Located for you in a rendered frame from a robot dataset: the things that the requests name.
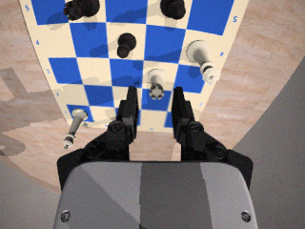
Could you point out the blue and cream chessboard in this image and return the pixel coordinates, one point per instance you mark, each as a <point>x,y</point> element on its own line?
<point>80,62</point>

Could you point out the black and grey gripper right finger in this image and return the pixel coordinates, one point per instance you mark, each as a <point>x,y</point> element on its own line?
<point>195,143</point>

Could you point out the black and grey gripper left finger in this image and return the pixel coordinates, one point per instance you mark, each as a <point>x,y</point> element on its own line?
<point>112,144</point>

